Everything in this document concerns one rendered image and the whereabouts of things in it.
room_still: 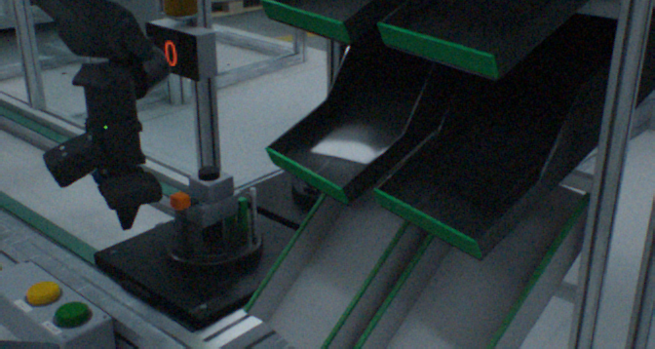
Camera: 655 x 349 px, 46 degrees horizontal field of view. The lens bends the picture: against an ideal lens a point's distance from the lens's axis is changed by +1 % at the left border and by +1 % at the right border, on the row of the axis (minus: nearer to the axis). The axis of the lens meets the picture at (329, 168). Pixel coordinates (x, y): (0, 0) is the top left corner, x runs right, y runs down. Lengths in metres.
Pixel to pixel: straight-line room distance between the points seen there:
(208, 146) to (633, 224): 0.77
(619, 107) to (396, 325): 0.32
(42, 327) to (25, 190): 0.51
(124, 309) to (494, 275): 0.48
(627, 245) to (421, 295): 0.66
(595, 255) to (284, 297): 0.36
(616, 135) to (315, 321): 0.39
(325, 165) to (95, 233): 0.60
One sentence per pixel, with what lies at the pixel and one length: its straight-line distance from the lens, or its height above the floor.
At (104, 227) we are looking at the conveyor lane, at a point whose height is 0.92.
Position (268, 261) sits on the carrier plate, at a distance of 1.09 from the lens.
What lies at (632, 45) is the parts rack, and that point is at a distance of 0.69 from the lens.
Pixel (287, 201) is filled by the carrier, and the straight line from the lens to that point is 1.25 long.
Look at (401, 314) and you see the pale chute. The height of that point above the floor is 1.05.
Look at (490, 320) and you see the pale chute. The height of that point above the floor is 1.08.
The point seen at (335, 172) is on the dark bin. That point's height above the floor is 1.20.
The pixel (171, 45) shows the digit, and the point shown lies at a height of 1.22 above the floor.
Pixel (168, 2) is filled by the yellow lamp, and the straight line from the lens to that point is 1.20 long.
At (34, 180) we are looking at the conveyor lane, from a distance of 1.54.
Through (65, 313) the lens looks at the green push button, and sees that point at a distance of 1.03.
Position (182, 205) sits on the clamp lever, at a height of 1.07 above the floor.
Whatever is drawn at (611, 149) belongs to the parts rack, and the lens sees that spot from 0.72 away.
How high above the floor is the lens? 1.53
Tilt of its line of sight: 24 degrees down
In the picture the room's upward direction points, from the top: straight up
